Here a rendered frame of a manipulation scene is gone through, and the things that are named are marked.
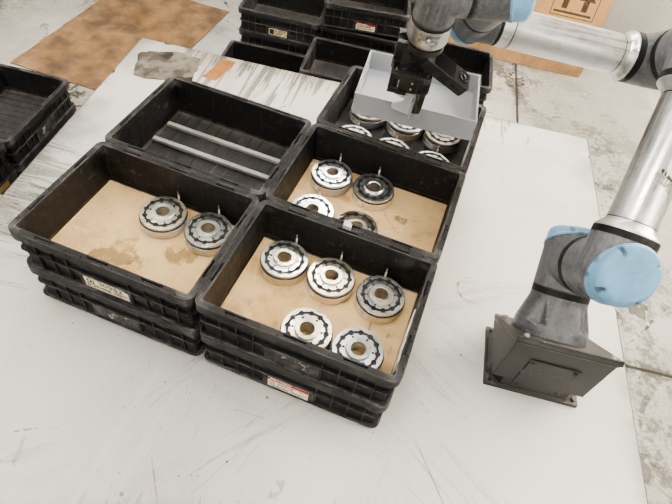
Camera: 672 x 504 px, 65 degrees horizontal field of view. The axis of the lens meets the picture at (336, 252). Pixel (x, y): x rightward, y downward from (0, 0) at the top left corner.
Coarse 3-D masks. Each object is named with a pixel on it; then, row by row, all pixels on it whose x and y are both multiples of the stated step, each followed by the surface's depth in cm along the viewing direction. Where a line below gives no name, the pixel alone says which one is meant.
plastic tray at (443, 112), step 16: (368, 64) 127; (384, 64) 129; (368, 80) 127; (384, 80) 128; (432, 80) 130; (368, 96) 114; (384, 96) 123; (432, 96) 126; (448, 96) 127; (464, 96) 128; (352, 112) 118; (368, 112) 117; (384, 112) 116; (400, 112) 116; (432, 112) 114; (448, 112) 122; (464, 112) 123; (432, 128) 117; (448, 128) 116; (464, 128) 115
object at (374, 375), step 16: (256, 208) 112; (288, 208) 113; (320, 224) 112; (336, 224) 112; (240, 240) 106; (368, 240) 110; (224, 256) 103; (416, 256) 109; (432, 272) 107; (208, 288) 98; (208, 304) 96; (224, 320) 96; (240, 320) 95; (416, 320) 99; (272, 336) 94; (288, 336) 94; (304, 352) 94; (320, 352) 93; (352, 368) 92; (368, 368) 92; (400, 368) 92; (384, 384) 92
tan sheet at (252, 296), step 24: (264, 240) 120; (240, 288) 111; (264, 288) 112; (288, 288) 112; (240, 312) 107; (264, 312) 108; (288, 312) 109; (336, 312) 110; (408, 312) 112; (384, 336) 108; (384, 360) 104
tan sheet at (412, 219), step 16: (304, 176) 134; (304, 192) 131; (400, 192) 135; (336, 208) 129; (352, 208) 129; (400, 208) 131; (416, 208) 132; (432, 208) 133; (384, 224) 127; (400, 224) 128; (416, 224) 129; (432, 224) 129; (400, 240) 125; (416, 240) 125; (432, 240) 126
